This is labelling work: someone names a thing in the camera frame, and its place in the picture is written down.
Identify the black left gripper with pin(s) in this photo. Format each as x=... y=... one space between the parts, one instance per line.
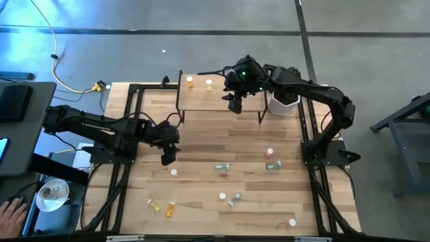
x=164 y=134

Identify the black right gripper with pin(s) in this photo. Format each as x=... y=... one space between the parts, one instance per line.
x=247 y=79

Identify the vials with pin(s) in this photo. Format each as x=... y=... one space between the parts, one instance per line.
x=209 y=81

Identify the orange medicine bottle white cap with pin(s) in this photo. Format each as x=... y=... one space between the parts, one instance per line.
x=189 y=79
x=222 y=196
x=170 y=210

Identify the teal medicine bottle white cap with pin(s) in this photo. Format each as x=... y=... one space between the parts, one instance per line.
x=221 y=166
x=273 y=165
x=234 y=199

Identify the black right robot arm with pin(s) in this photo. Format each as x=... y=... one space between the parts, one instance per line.
x=312 y=89

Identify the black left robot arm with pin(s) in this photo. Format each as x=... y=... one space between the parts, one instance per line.
x=100 y=126

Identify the wooden shelf black metal legs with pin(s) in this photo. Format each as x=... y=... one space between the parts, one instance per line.
x=208 y=101

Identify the white box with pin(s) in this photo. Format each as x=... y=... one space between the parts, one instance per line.
x=80 y=158

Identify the black desk beam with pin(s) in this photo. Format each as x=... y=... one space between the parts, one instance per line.
x=57 y=168

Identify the grey bin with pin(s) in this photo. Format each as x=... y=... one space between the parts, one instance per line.
x=67 y=218

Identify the clear glass bowl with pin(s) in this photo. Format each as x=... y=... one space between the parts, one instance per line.
x=57 y=201

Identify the white cup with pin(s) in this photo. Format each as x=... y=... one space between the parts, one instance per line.
x=45 y=192

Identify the grey desk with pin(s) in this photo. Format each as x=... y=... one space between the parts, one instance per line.
x=30 y=141

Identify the black computer mouse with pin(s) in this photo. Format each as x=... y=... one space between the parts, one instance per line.
x=19 y=199

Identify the black rectangular device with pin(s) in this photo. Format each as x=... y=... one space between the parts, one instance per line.
x=15 y=102

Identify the phone with blue screen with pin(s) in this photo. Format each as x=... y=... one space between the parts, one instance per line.
x=2 y=149

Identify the person's hand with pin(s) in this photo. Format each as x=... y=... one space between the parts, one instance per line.
x=11 y=218

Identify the black flat bar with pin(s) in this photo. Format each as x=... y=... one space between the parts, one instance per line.
x=16 y=75

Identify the grey metal cart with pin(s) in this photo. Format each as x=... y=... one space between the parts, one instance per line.
x=396 y=158

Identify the small green object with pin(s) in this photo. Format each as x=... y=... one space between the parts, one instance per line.
x=427 y=111

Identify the black frame clamp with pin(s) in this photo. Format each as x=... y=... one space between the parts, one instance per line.
x=165 y=80

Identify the black aluminium table frame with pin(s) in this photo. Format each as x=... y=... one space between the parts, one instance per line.
x=188 y=239

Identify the silver metal bracket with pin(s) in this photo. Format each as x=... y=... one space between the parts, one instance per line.
x=312 y=239
x=124 y=238

